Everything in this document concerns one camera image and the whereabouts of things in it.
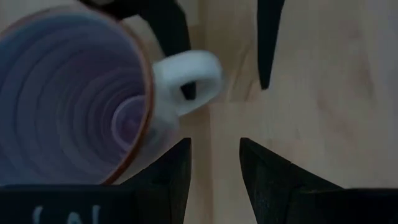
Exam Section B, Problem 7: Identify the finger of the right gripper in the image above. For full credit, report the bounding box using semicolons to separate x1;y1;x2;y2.
256;0;286;91
79;0;197;101

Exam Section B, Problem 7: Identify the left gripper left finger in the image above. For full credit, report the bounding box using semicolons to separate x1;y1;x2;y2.
121;137;193;224

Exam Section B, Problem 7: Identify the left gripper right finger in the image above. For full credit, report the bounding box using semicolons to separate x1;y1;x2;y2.
239;137;343;224

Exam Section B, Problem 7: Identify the purple mug with white handle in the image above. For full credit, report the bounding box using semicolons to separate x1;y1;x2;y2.
0;1;224;187

